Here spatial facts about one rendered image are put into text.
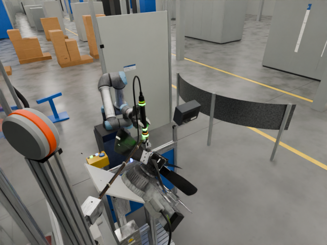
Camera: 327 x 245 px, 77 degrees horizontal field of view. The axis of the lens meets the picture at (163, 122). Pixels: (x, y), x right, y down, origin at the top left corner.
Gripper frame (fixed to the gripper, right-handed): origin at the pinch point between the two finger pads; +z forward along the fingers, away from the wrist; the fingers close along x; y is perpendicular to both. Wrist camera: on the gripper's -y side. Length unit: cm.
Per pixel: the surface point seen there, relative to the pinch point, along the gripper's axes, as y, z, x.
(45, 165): -30, 44, 59
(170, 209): 36, 41, 11
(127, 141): 10.1, -2.9, 13.9
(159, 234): 141, -3, -5
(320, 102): 128, -28, -422
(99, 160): 42, -34, 29
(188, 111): 27, -32, -65
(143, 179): 33.0, 13.2, 13.2
